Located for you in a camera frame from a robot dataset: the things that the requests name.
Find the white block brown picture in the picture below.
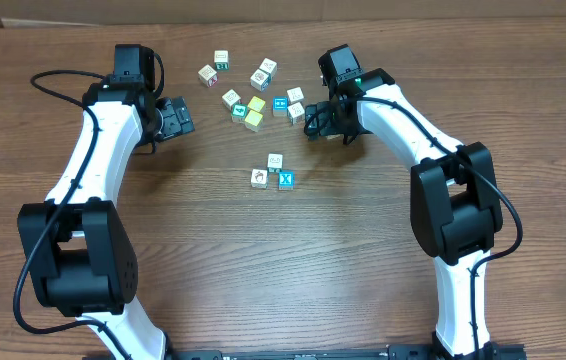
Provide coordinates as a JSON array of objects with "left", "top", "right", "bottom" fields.
[{"left": 287, "top": 102, "right": 305, "bottom": 124}]

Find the yellow block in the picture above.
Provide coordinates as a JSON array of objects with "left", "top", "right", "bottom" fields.
[
  {"left": 247, "top": 96, "right": 266, "bottom": 113},
  {"left": 244, "top": 110, "right": 263, "bottom": 132}
]

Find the white block teal side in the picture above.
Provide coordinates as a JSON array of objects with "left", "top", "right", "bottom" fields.
[{"left": 278, "top": 171, "right": 295, "bottom": 190}]

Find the white acorn picture block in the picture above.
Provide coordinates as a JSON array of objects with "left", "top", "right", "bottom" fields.
[{"left": 250, "top": 169, "right": 269, "bottom": 189}]

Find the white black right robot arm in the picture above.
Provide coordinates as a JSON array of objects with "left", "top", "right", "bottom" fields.
[{"left": 304, "top": 45, "right": 503, "bottom": 359}]

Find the white block red side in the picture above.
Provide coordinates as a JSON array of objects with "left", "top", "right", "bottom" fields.
[{"left": 198, "top": 64, "right": 218, "bottom": 87}]

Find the white block red trim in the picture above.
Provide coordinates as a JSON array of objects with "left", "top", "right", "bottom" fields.
[{"left": 222, "top": 89, "right": 241, "bottom": 111}]

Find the green number four block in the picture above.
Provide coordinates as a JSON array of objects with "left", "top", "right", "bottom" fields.
[{"left": 231, "top": 103, "right": 249, "bottom": 123}]

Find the white block green side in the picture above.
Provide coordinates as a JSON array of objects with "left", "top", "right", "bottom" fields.
[{"left": 214, "top": 50, "right": 229, "bottom": 71}]

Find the white block blue side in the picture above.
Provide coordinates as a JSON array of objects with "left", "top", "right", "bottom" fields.
[{"left": 250, "top": 69, "right": 271, "bottom": 92}]

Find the brown cardboard backdrop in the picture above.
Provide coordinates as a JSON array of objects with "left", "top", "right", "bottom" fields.
[{"left": 0, "top": 0, "right": 566, "bottom": 27}]

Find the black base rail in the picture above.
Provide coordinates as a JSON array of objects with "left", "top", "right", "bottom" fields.
[{"left": 165, "top": 343, "right": 527, "bottom": 360}]

